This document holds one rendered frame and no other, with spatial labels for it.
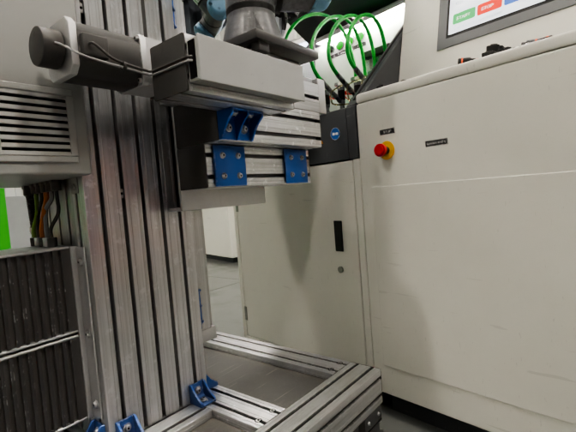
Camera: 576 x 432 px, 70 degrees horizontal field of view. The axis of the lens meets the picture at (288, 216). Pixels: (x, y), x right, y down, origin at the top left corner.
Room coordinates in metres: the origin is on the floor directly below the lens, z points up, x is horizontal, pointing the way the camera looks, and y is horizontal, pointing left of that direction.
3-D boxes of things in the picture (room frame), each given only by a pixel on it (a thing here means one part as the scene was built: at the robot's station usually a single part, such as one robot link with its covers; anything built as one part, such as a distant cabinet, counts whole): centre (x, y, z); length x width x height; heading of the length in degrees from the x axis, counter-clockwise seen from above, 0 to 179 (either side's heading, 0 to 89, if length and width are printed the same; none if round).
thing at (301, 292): (1.51, 0.00, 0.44); 0.65 x 0.02 x 0.68; 41
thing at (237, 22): (1.00, 0.05, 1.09); 0.15 x 0.15 x 0.10
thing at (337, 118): (1.52, -0.01, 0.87); 0.62 x 0.04 x 0.16; 41
